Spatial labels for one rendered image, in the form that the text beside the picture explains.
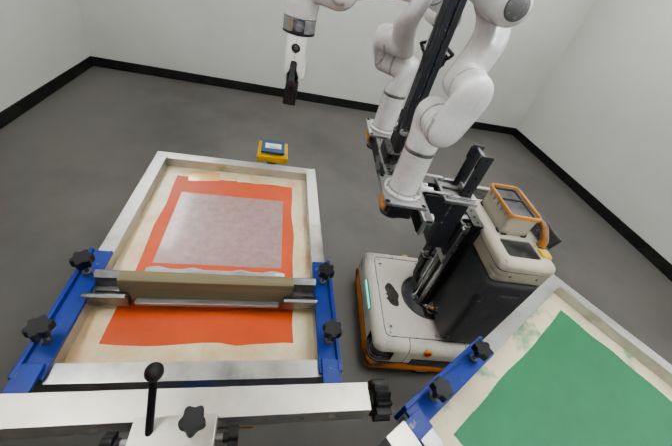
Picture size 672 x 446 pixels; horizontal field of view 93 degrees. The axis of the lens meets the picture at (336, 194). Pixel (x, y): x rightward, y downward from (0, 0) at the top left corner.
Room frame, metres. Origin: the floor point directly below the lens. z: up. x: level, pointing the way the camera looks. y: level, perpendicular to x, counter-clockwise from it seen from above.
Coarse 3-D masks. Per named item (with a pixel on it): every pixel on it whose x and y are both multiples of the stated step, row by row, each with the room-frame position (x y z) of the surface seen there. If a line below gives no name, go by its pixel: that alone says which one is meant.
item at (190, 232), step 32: (192, 192) 0.79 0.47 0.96; (224, 192) 0.84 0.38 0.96; (160, 224) 0.62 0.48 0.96; (192, 224) 0.66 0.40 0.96; (224, 224) 0.69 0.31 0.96; (160, 256) 0.52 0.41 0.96; (192, 256) 0.55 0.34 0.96; (128, 320) 0.34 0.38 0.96; (160, 320) 0.35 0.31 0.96; (192, 320) 0.37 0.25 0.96
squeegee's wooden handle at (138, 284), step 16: (128, 272) 0.39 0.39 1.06; (144, 272) 0.40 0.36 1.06; (160, 272) 0.41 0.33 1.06; (176, 272) 0.42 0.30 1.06; (128, 288) 0.37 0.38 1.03; (144, 288) 0.38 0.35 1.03; (160, 288) 0.38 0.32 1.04; (176, 288) 0.39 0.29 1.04; (192, 288) 0.40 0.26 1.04; (208, 288) 0.41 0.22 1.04; (224, 288) 0.42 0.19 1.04; (240, 288) 0.43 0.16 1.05; (256, 288) 0.44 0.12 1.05; (272, 288) 0.45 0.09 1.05; (288, 288) 0.46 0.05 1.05
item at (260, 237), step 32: (256, 192) 0.88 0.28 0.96; (288, 192) 0.93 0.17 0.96; (256, 224) 0.73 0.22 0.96; (288, 224) 0.77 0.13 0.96; (224, 256) 0.57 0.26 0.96; (256, 256) 0.61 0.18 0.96; (288, 256) 0.64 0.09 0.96; (224, 320) 0.40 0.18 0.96; (256, 320) 0.42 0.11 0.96; (288, 320) 0.44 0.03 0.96
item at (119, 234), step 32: (160, 160) 0.87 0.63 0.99; (192, 160) 0.92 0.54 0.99; (224, 160) 0.97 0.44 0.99; (128, 224) 0.57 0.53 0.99; (320, 224) 0.77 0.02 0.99; (320, 256) 0.64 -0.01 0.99; (64, 352) 0.24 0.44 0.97; (64, 384) 0.18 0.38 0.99; (96, 384) 0.20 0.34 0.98; (128, 384) 0.21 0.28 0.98; (160, 384) 0.23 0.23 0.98; (192, 384) 0.24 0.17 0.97; (224, 384) 0.26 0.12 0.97; (256, 384) 0.28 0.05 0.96; (288, 384) 0.30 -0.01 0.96
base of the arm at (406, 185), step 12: (408, 156) 0.84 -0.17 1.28; (396, 168) 0.87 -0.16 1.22; (408, 168) 0.84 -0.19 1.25; (420, 168) 0.84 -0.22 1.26; (396, 180) 0.85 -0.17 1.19; (408, 180) 0.83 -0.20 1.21; (420, 180) 0.85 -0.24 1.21; (396, 192) 0.84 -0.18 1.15; (408, 192) 0.84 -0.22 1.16; (420, 192) 0.86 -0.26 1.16; (432, 192) 0.88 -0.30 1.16
